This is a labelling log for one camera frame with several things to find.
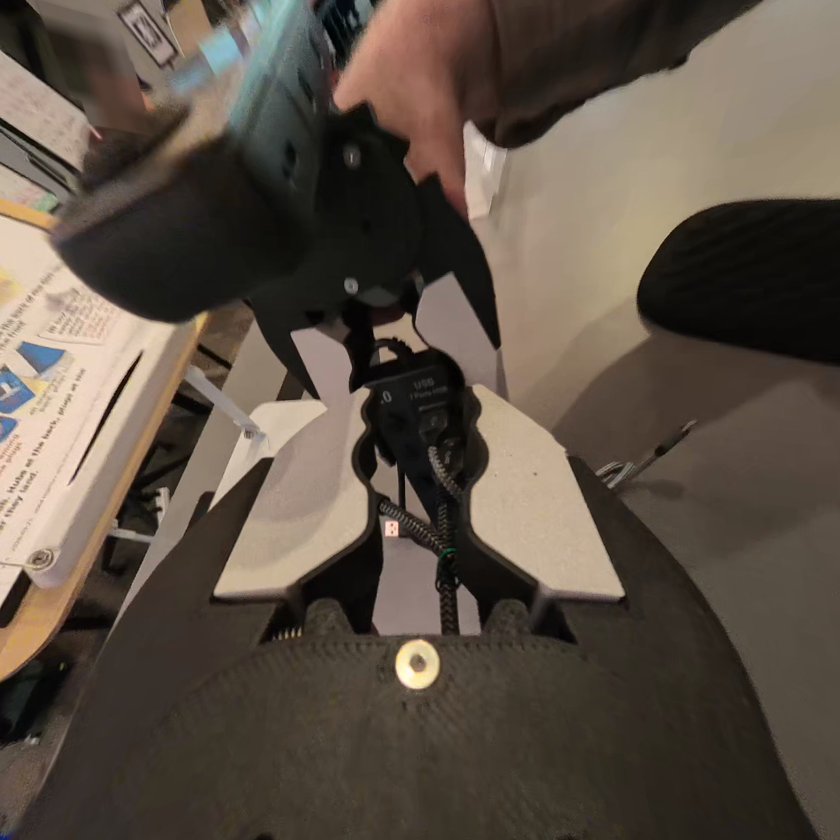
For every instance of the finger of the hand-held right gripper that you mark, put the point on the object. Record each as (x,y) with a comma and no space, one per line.
(460,328)
(322,361)

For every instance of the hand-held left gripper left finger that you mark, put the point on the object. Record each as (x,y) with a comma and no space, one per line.
(289,525)

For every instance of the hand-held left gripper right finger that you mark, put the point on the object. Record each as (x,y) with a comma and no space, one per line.
(551,525)

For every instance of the black usb hub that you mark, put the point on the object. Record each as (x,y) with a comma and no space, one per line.
(420,407)

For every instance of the person's right forearm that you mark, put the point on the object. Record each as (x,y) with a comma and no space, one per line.
(591,53)

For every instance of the person's right hand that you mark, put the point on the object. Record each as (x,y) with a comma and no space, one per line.
(420,79)

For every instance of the white stand base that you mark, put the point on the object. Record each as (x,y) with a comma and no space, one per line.
(263,433)

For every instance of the instruction sheet on stand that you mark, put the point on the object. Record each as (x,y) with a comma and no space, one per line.
(118,499)

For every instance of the black wrist rest pad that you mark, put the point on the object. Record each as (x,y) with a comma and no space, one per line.
(748,282)

